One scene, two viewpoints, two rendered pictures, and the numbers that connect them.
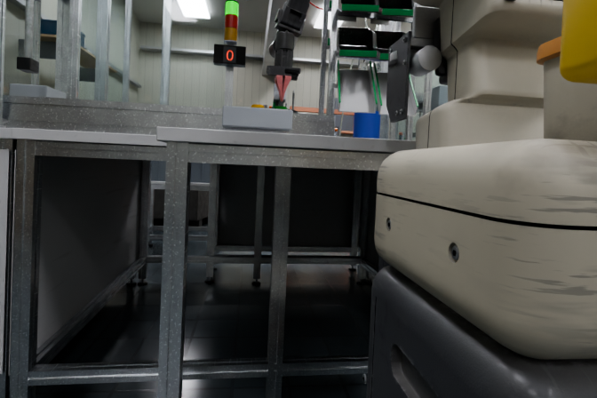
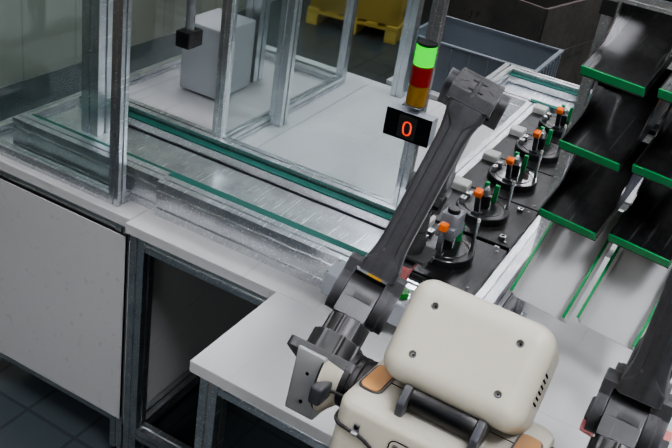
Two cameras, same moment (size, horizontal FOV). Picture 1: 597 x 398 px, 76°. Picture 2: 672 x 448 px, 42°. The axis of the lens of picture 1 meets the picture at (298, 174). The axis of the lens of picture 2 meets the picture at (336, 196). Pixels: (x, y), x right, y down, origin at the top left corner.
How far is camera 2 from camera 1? 145 cm
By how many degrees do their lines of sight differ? 42
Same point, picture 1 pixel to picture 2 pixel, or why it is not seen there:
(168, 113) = (277, 239)
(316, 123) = not seen: hidden behind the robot
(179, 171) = (210, 399)
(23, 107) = (144, 183)
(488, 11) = not seen: outside the picture
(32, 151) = (142, 248)
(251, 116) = not seen: hidden behind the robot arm
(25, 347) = (133, 410)
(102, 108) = (212, 211)
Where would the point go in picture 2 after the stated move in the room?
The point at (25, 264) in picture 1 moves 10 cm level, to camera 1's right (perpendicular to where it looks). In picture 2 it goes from (135, 344) to (160, 362)
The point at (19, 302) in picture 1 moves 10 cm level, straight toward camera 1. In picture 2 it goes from (130, 373) to (122, 397)
